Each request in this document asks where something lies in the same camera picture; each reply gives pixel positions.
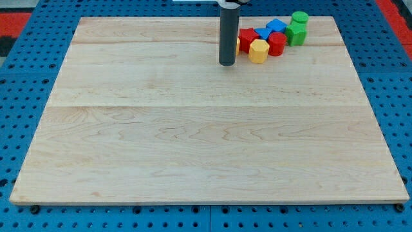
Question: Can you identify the green pentagon block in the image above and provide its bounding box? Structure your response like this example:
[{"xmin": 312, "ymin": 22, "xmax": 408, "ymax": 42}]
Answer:
[{"xmin": 285, "ymin": 23, "xmax": 307, "ymax": 46}]

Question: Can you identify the green cylinder block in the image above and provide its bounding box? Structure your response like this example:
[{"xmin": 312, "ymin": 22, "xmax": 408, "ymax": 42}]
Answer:
[{"xmin": 291, "ymin": 11, "xmax": 309, "ymax": 25}]

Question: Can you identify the light wooden board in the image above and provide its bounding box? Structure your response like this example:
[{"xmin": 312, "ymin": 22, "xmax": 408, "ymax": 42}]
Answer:
[{"xmin": 10, "ymin": 16, "xmax": 409, "ymax": 206}]

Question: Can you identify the red cylinder block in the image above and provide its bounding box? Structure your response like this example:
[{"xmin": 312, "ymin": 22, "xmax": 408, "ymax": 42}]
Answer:
[{"xmin": 268, "ymin": 32, "xmax": 287, "ymax": 56}]

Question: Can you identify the red star block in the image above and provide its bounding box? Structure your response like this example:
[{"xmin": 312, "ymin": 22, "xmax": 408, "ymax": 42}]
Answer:
[{"xmin": 238, "ymin": 28, "xmax": 260, "ymax": 53}]

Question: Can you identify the yellow hexagon block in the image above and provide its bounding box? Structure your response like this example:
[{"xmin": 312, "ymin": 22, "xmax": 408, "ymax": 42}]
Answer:
[{"xmin": 248, "ymin": 39, "xmax": 270, "ymax": 64}]

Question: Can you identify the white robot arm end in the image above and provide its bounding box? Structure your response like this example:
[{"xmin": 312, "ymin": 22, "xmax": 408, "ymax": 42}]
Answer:
[{"xmin": 172, "ymin": 0, "xmax": 250, "ymax": 10}]

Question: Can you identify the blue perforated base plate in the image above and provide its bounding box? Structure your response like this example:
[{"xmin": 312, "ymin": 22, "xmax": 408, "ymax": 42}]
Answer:
[{"xmin": 1, "ymin": 0, "xmax": 411, "ymax": 231}]

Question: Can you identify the blue triangle block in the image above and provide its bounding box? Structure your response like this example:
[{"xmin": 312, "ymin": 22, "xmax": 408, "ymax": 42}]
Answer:
[{"xmin": 254, "ymin": 28, "xmax": 272, "ymax": 41}]

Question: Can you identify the blue cube block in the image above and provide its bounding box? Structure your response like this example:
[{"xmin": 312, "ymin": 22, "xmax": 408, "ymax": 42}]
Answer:
[{"xmin": 266, "ymin": 19, "xmax": 287, "ymax": 33}]

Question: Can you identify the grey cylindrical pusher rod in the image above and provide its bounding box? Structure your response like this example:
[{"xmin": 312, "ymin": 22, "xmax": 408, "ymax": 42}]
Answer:
[{"xmin": 219, "ymin": 7, "xmax": 240, "ymax": 66}]

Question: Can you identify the yellow heart block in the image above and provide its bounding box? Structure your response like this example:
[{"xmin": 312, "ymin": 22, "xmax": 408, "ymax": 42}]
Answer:
[{"xmin": 236, "ymin": 37, "xmax": 240, "ymax": 56}]

